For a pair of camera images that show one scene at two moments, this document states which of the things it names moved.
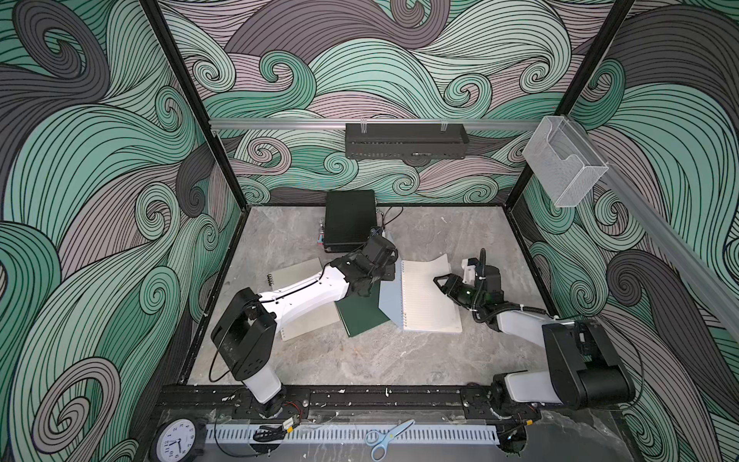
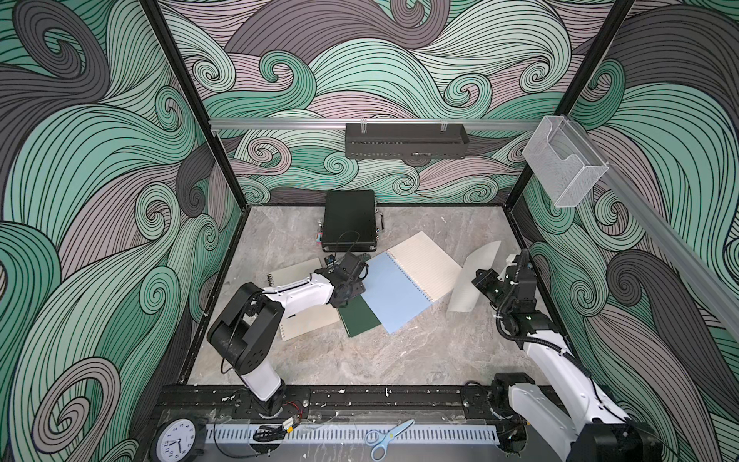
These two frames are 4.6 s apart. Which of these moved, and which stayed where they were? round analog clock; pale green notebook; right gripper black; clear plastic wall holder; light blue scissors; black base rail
Moved: pale green notebook; right gripper black
Stayed: black base rail; light blue scissors; round analog clock; clear plastic wall holder
